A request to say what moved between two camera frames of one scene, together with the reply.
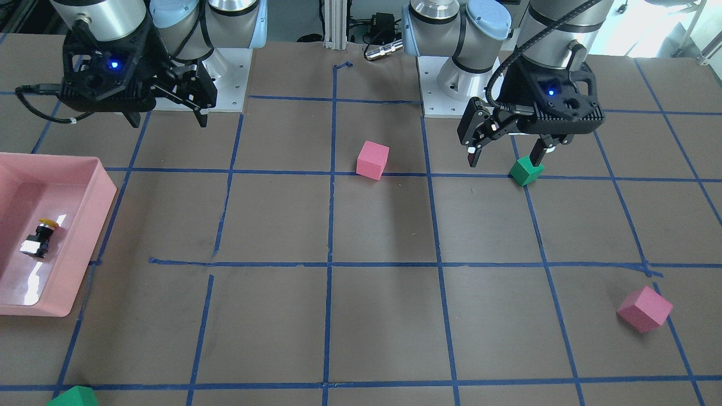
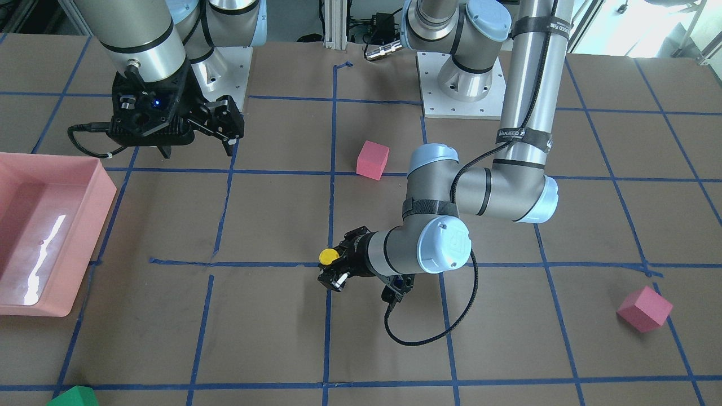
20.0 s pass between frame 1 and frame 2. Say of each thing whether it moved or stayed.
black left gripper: moved
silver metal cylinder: stayed
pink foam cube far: stayed
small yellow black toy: moved
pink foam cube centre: stayed
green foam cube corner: stayed
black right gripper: moved
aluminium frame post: stayed
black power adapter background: stayed
